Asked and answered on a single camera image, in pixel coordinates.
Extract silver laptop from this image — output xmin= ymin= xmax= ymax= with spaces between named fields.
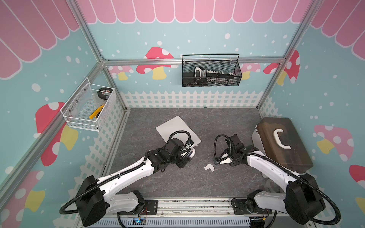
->
xmin=156 ymin=116 xmax=202 ymax=147

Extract white wireless mouse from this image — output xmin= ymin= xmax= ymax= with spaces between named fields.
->
xmin=188 ymin=147 xmax=195 ymax=158

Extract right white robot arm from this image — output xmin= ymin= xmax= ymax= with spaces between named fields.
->
xmin=214 ymin=135 xmax=341 ymax=226

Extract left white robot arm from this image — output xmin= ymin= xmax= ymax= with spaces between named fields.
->
xmin=59 ymin=130 xmax=195 ymax=227

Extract brown lidded storage box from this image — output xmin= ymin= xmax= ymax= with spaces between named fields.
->
xmin=252 ymin=117 xmax=313 ymax=174

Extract socket bit set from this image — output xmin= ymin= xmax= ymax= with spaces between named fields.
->
xmin=193 ymin=66 xmax=238 ymax=86

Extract yellow tool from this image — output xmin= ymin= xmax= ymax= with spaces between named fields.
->
xmin=89 ymin=104 xmax=105 ymax=119

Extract black tape roll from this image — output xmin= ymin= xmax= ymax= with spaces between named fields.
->
xmin=97 ymin=87 xmax=113 ymax=100

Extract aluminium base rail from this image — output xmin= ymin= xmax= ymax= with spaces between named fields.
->
xmin=74 ymin=196 xmax=317 ymax=228

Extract black wire mesh basket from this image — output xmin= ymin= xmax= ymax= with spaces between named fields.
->
xmin=181 ymin=54 xmax=242 ymax=87

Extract white wire mesh basket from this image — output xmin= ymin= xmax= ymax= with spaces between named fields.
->
xmin=60 ymin=78 xmax=117 ymax=132

